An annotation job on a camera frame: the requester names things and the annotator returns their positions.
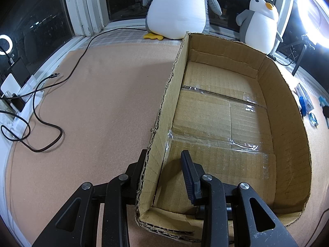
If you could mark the checkered cloth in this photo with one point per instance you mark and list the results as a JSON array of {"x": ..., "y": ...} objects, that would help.
[{"x": 124, "y": 35}]

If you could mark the white ring light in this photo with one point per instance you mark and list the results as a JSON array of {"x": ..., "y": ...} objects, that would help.
[{"x": 314, "y": 17}]

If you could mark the blue round tape measure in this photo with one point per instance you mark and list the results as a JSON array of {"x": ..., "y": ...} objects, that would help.
[{"x": 303, "y": 106}]

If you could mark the small plush penguin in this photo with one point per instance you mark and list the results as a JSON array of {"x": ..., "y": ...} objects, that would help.
[{"x": 259, "y": 26}]

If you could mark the brown cardboard box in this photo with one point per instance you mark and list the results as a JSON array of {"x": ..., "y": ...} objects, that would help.
[{"x": 230, "y": 107}]

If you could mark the black cylinder tube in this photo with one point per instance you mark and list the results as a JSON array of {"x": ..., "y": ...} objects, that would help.
[{"x": 325, "y": 111}]

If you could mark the clear plastic card reader box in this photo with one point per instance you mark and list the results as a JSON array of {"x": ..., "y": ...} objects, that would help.
[{"x": 301, "y": 92}]

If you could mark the white power strip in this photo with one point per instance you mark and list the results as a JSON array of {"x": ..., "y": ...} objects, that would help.
[{"x": 17, "y": 103}]

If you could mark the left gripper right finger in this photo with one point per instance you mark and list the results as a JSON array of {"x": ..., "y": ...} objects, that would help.
[{"x": 254, "y": 223}]

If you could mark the large plush penguin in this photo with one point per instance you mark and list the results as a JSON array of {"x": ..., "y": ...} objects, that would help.
[{"x": 172, "y": 19}]

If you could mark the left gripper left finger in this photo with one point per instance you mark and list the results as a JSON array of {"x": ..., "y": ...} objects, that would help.
[{"x": 96, "y": 211}]

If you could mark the teal plastic clothespin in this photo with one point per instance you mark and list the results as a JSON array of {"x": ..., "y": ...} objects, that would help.
[{"x": 323, "y": 102}]

